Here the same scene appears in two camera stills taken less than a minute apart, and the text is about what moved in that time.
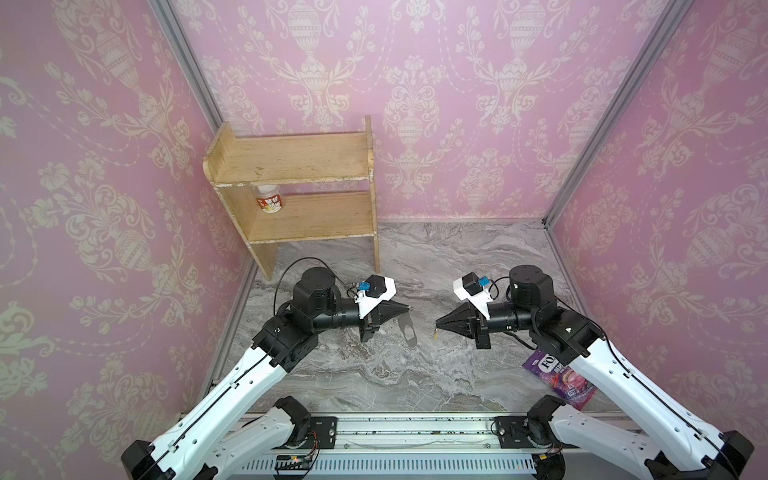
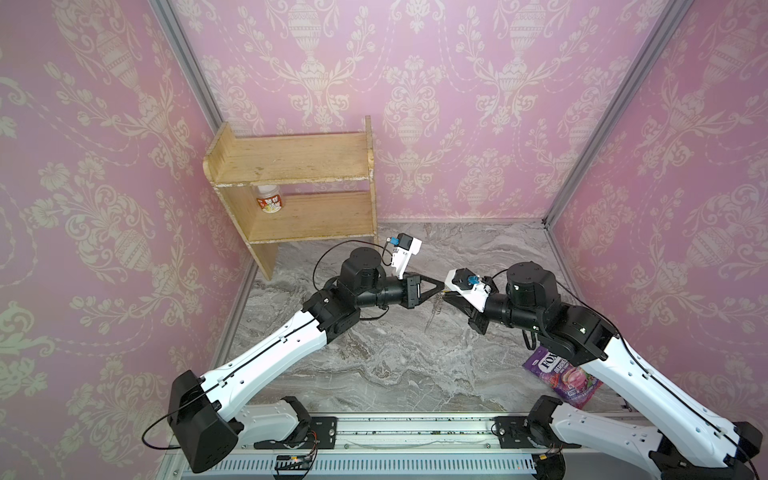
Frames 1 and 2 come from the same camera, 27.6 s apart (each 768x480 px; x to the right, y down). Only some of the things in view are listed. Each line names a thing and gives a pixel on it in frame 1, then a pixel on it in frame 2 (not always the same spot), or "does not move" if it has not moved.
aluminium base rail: [416, 444] does not move
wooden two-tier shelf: [238, 165] does not move
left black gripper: [374, 321] to [412, 295]
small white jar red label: [269, 199] does not move
